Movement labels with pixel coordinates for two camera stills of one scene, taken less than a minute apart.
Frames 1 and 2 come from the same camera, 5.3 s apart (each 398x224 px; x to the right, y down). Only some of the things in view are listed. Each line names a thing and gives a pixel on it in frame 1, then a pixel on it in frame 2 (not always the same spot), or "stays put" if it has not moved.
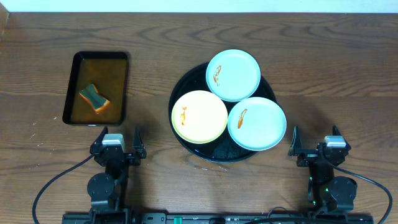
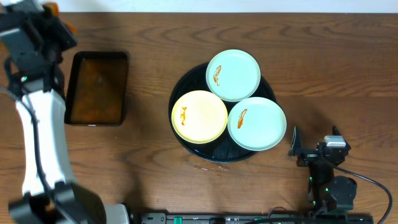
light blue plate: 233,75 stays put
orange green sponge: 99,102 → 51,9
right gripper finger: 335,130 stays put
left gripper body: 134,161 → 61,42
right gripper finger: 296,145 stays put
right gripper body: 308,159 stays put
